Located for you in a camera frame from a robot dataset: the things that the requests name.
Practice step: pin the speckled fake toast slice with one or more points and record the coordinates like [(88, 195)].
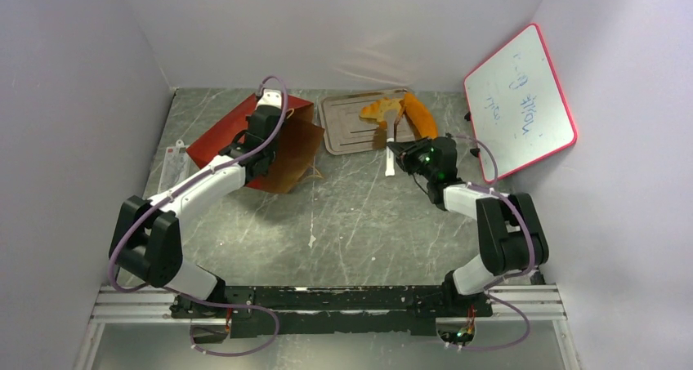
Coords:
[(386, 109)]

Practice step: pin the aluminium rail frame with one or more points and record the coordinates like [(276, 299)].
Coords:
[(320, 239)]

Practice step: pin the red framed whiteboard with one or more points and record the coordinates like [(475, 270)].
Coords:
[(518, 110)]

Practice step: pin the orange fake bread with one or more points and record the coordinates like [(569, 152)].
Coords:
[(420, 116)]

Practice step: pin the red brown paper bag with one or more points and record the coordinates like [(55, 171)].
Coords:
[(298, 142)]

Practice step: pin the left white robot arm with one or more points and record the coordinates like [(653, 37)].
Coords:
[(147, 239)]

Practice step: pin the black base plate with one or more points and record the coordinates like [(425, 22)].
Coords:
[(264, 310)]

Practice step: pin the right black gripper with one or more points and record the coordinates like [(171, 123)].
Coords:
[(408, 154)]

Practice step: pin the metal baking tray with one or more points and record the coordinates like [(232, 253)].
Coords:
[(345, 132)]

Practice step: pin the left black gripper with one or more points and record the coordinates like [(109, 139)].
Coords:
[(248, 121)]

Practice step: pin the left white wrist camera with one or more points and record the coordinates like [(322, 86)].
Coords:
[(270, 97)]

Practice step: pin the clear plastic package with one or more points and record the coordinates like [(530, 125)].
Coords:
[(175, 166)]

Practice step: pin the yellow fake bread slice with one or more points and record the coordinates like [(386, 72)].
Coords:
[(372, 112)]

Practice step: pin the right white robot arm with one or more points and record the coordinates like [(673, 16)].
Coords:
[(511, 241)]

